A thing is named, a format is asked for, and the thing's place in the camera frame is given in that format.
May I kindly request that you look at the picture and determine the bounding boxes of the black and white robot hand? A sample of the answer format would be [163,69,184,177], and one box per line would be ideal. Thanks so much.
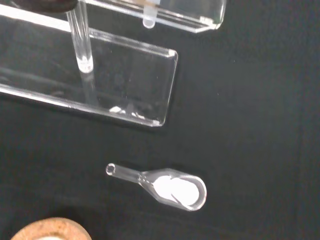
[9,0,77,13]

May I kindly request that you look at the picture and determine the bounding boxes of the clear acrylic funnel stand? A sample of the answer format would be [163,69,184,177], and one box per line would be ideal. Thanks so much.
[0,0,227,128]

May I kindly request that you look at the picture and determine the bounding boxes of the glass weighing funnel with powder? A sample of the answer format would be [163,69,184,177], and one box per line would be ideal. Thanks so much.
[105,162,208,212]

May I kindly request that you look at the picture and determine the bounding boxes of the black bench cloth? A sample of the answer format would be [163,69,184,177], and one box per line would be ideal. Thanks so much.
[0,0,320,240]

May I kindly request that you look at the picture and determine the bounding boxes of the cork ring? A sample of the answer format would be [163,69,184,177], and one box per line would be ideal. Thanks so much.
[9,216,92,240]

